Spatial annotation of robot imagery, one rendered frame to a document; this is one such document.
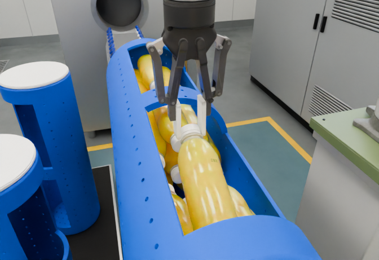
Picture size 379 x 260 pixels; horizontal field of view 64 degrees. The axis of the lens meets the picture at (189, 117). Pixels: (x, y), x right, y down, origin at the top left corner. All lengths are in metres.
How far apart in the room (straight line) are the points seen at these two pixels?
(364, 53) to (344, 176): 1.43
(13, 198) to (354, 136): 0.93
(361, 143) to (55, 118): 1.14
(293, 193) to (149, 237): 1.89
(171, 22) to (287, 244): 0.33
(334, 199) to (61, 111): 1.10
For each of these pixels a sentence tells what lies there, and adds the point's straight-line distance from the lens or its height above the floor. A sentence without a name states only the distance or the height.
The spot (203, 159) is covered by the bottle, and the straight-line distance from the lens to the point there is 0.49.
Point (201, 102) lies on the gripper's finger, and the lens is 0.51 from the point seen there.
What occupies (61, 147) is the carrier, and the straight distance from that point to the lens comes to 1.48.
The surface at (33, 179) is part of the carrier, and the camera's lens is 0.90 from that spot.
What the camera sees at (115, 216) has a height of 0.15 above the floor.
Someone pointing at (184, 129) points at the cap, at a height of 1.25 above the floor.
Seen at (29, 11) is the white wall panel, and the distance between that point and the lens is 5.47.
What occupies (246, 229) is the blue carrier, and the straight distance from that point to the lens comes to 0.40.
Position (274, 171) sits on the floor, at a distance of 2.41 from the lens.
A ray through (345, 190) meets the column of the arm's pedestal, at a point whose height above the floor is 0.87.
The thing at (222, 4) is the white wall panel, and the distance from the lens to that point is 5.85.
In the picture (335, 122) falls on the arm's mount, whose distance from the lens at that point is 1.06.
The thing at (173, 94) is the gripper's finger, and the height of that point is 1.32.
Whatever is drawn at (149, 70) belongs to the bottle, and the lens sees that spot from 0.93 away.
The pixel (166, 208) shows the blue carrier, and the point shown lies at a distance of 0.44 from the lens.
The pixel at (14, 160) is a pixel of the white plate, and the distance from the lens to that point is 0.92.
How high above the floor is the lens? 1.54
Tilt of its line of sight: 32 degrees down
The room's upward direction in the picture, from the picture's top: straight up
